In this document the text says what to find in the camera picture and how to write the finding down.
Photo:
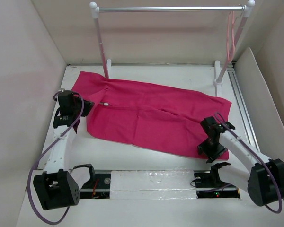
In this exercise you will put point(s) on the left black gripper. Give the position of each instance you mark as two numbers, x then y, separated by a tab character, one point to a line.
88	106

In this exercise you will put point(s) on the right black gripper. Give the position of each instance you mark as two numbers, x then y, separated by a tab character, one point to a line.
211	155

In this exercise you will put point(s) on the pink trousers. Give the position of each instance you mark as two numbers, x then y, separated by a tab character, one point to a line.
151	116

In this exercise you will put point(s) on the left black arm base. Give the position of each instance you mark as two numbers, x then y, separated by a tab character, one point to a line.
93	184

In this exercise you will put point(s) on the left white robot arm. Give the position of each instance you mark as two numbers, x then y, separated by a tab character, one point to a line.
59	184

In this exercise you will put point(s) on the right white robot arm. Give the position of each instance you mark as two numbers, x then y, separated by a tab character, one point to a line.
263	178

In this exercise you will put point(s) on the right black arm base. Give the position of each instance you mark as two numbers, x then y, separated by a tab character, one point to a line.
209	186

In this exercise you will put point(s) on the pink plastic hanger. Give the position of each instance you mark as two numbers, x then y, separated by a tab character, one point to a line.
230	37

